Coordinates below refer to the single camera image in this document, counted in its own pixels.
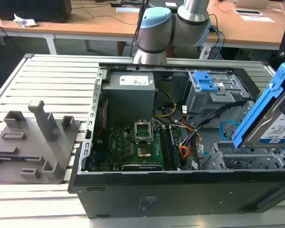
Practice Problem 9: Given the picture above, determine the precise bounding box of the RAM stick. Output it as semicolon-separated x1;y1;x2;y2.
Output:
169;128;181;170

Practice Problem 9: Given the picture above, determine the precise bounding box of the blue wire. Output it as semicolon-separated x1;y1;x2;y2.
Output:
219;120;238;143

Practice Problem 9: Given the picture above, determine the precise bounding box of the yellow wire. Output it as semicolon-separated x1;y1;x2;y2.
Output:
152;88;177;118

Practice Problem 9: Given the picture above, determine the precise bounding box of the blue cable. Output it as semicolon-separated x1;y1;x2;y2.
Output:
209;25;226;60

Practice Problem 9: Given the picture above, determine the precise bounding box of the black PC case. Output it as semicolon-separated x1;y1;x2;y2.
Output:
68;62;285;219

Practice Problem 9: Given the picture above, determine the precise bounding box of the hard disk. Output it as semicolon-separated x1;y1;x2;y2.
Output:
231;56;285;150

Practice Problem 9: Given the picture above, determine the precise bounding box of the green motherboard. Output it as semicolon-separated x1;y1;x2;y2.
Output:
92;125;182;171

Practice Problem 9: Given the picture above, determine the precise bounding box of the black RAM slot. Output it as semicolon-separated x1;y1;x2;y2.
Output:
159;127;174;171

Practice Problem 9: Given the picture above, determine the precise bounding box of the red wire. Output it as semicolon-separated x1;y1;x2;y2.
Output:
96;99;109;139

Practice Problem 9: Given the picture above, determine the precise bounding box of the metal disk bay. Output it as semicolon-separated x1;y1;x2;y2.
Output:
201;141;285;171

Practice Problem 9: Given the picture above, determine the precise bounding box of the black wire bundle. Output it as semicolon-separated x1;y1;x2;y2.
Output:
180;100;255;154

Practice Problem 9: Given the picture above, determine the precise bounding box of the crumpled white paper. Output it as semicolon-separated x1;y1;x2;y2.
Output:
13;13;38;28

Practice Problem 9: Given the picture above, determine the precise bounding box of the metal socket cover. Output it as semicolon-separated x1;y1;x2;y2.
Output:
134;120;154;144

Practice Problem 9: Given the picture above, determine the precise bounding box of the black graphics card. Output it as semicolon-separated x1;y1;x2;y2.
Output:
120;163;162;171

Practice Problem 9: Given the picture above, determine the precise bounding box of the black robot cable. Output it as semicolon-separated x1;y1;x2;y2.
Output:
130;0;151;57

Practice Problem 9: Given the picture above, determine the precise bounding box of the CPU socket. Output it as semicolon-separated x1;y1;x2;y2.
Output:
136;145;155;160

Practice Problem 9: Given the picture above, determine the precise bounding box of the grey metal drive cage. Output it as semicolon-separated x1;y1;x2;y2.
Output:
184;70;252;122

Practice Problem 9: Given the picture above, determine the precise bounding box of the orange wire bundle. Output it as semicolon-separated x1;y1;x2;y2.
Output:
179;132;203;165

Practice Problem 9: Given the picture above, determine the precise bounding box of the black box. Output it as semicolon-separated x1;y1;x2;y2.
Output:
0;0;72;24

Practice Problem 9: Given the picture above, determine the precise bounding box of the white paper sheet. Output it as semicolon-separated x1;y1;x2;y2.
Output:
240;14;276;23
115;7;146;14

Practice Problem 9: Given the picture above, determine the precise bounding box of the grey power supply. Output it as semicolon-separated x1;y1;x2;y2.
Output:
101;71;156;121

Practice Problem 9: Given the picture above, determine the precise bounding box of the grey parts rack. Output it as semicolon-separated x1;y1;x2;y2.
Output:
0;99;81;185

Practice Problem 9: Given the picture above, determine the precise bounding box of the blue plastic latch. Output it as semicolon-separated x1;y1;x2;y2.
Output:
193;71;219;92

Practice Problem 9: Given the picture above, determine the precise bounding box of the wooden desk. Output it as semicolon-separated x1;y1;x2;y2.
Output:
0;0;285;57

